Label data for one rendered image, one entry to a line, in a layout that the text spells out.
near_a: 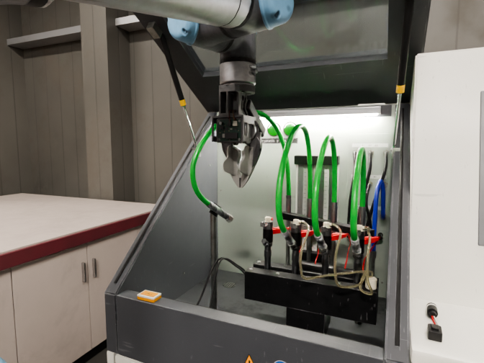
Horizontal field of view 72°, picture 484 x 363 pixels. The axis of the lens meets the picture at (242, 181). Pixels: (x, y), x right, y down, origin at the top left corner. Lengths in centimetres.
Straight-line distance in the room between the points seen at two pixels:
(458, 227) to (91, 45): 315
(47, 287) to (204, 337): 137
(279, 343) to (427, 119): 61
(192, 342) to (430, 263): 57
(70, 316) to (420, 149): 194
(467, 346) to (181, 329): 56
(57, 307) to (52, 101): 261
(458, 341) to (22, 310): 180
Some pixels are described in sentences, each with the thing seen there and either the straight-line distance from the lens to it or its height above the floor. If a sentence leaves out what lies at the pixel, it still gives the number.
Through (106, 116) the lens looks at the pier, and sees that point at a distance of 325.
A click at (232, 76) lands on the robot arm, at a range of 69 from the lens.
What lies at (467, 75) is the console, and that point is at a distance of 97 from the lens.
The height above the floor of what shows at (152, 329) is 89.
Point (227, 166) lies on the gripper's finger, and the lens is 70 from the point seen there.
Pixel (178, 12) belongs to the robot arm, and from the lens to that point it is 46.
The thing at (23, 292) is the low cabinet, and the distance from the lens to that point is 200.
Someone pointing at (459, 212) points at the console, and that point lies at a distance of 89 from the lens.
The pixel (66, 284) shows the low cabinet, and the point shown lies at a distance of 215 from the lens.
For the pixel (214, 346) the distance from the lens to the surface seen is 81.
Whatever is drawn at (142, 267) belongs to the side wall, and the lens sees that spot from 99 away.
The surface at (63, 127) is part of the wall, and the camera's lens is 410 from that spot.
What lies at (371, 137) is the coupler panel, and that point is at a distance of 114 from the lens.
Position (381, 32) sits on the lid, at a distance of 98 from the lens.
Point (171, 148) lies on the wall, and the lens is 315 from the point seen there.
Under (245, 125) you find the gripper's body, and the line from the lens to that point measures 67.
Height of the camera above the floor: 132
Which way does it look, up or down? 6 degrees down
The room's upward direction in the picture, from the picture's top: straight up
